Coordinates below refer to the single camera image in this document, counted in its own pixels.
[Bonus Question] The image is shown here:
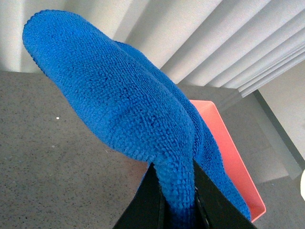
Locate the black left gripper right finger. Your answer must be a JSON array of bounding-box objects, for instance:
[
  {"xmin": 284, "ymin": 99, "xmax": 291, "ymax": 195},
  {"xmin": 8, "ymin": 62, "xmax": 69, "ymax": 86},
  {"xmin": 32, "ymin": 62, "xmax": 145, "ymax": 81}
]
[{"xmin": 193, "ymin": 161, "xmax": 256, "ymax": 229}]

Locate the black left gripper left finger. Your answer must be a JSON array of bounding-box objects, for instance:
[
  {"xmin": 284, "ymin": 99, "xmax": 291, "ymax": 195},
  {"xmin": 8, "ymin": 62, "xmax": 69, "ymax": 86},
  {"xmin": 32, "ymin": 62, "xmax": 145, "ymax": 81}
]
[{"xmin": 114, "ymin": 164, "xmax": 168, "ymax": 229}]

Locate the blue microfiber towel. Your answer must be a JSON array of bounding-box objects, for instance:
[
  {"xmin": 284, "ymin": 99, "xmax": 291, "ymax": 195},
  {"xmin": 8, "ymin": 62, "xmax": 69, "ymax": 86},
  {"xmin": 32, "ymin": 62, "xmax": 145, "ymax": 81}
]
[{"xmin": 22, "ymin": 10, "xmax": 251, "ymax": 229}]

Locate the pink plastic bin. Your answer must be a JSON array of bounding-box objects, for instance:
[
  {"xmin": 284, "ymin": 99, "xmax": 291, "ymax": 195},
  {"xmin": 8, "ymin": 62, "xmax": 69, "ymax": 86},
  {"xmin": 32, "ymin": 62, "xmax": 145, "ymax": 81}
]
[{"xmin": 190, "ymin": 100, "xmax": 266, "ymax": 222}]

